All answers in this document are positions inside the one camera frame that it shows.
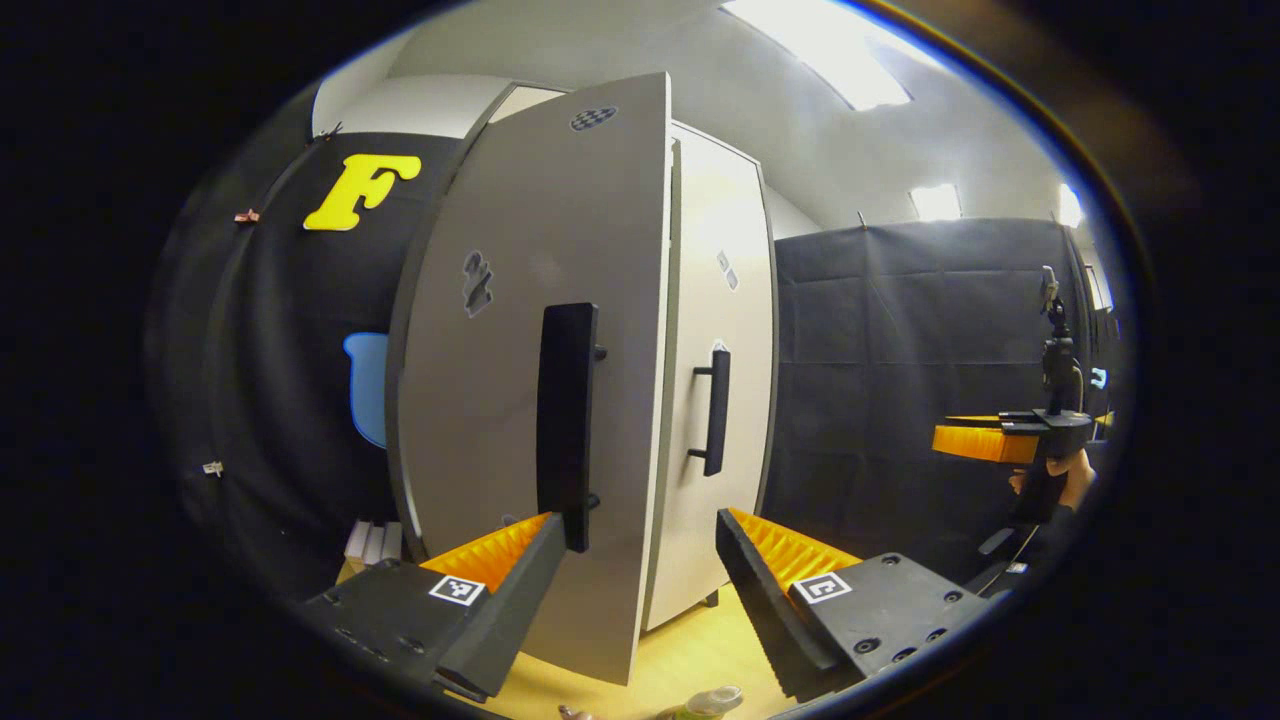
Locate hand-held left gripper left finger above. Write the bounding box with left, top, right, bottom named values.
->
left=300, top=512, right=568, bottom=703

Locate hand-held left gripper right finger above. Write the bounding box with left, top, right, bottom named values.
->
left=715, top=507, right=1001, bottom=701

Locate green label bottle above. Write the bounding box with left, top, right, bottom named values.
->
left=680, top=685, right=746, bottom=720

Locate black backdrop cloth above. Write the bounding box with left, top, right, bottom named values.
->
left=765, top=218, right=1121, bottom=586
left=150, top=120, right=471, bottom=601

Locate stack of white boards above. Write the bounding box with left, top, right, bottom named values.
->
left=343, top=518, right=403, bottom=569

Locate large ceiling light panel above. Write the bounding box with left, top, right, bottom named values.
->
left=720, top=0, right=951, bottom=111

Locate black right door handle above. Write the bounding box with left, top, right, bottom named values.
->
left=688, top=348, right=732, bottom=478

